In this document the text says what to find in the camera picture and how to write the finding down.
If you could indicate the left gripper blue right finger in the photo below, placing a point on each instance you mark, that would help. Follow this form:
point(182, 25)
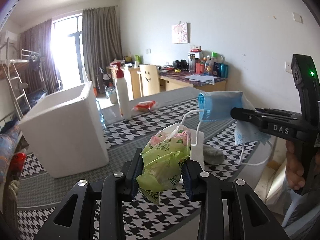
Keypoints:
point(248, 216)

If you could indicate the red plastic bag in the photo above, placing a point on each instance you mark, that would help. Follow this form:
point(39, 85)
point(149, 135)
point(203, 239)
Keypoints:
point(17, 163)

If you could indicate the brown left curtain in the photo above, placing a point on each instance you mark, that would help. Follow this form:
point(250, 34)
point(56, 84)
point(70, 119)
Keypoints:
point(35, 45)

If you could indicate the brown curtain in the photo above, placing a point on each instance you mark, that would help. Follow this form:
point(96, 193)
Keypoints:
point(35, 45)
point(101, 42)

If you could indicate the person's right hand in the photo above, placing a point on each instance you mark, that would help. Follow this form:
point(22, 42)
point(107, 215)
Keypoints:
point(294, 169)

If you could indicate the brown right curtain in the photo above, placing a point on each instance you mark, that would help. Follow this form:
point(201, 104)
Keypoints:
point(101, 42)

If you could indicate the white lotion pump bottle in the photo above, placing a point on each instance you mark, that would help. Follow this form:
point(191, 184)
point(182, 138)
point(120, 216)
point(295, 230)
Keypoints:
point(122, 93)

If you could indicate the anime wall picture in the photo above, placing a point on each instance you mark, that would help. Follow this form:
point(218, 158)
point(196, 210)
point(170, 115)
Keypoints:
point(180, 33)

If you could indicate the white air conditioner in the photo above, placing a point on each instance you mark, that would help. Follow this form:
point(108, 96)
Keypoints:
point(12, 37)

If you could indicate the houndstooth tablecloth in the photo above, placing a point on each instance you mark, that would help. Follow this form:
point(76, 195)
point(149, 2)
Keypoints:
point(39, 193)

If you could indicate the wooden smiley face chair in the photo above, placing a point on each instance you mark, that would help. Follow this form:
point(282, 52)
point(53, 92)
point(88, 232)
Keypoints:
point(149, 79)

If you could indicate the blue surgical face mask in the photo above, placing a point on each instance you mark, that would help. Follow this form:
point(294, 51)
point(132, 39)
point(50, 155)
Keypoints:
point(217, 106)

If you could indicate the grey sock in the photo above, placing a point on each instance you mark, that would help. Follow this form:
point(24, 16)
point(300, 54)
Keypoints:
point(212, 156)

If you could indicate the red snack packet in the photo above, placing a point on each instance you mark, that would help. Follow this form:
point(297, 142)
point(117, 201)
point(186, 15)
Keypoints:
point(145, 106)

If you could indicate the green plastic bag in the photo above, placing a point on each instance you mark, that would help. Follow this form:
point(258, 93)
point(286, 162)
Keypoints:
point(163, 156)

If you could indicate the teal cylindrical bottle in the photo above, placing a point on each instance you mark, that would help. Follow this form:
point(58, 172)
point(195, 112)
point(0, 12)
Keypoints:
point(224, 70)

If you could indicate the wooden desk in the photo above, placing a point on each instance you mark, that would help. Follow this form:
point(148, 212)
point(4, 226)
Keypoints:
point(169, 80)

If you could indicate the white styrofoam box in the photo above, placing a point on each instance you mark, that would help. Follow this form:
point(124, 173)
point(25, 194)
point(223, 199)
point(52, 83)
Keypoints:
point(65, 133)

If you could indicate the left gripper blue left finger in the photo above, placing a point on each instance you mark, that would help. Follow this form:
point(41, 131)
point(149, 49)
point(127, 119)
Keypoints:
point(73, 218)

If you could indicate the metal bunk bed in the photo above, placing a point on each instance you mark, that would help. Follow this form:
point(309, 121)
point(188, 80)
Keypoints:
point(9, 72)

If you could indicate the blue plaid quilt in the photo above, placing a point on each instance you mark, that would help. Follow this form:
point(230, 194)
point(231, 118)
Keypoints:
point(9, 141)

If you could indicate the papers on desk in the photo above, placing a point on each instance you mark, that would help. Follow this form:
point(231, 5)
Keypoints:
point(201, 78)

